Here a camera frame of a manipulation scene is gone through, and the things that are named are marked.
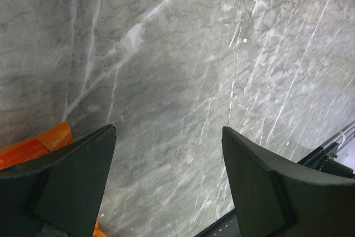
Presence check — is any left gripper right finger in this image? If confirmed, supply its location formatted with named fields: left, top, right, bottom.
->
left=222, top=127, right=354, bottom=236

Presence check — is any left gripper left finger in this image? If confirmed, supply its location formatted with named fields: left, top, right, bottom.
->
left=0, top=124, right=117, bottom=237

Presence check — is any black base beam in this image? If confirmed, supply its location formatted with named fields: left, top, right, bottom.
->
left=195, top=137, right=355, bottom=237

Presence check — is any orange blister pack middle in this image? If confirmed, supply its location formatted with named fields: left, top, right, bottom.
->
left=0, top=121, right=106, bottom=237

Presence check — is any aluminium frame rail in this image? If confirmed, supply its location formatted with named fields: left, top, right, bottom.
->
left=318, top=122, right=355, bottom=171

